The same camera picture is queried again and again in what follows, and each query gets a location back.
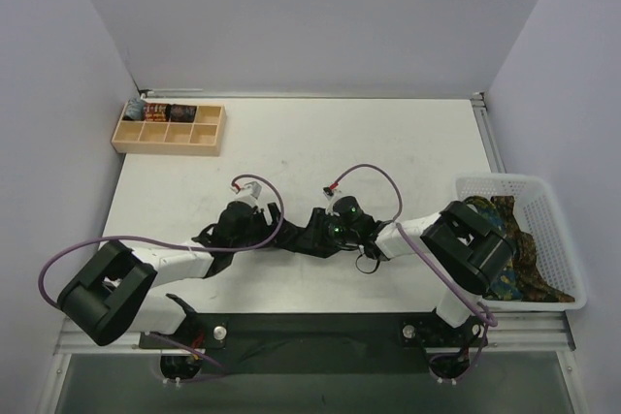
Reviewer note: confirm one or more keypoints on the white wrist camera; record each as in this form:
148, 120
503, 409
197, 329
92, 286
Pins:
248, 193
332, 194

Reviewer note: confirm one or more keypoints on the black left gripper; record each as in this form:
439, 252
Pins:
271, 219

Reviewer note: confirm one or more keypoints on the grey rolled tie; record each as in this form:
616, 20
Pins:
134, 110

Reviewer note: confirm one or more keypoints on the white plastic basket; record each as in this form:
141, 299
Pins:
538, 214

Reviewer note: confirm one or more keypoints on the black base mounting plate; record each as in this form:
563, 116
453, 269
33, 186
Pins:
318, 344

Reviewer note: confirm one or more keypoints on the blue yellow patterned tie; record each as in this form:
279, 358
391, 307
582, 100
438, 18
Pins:
504, 288

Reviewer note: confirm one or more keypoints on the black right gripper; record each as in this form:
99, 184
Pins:
316, 224

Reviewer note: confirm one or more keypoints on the red patterned rolled tie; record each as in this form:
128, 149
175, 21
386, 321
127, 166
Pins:
156, 112

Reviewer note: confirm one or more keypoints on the wooden compartment organizer box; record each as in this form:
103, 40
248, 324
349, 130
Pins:
203, 137

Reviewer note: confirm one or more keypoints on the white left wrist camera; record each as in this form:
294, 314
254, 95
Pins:
248, 193

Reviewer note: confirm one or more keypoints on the brown green patterned tie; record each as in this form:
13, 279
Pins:
529, 281

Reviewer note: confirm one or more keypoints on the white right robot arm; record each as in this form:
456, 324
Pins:
464, 250

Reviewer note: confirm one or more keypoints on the dark green tie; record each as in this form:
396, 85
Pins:
293, 237

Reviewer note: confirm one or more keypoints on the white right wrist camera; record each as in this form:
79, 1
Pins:
332, 194

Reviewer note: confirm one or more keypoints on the dark brown rolled tie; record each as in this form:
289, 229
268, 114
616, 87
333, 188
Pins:
182, 113

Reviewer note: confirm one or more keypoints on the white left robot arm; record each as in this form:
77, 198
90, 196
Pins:
111, 293

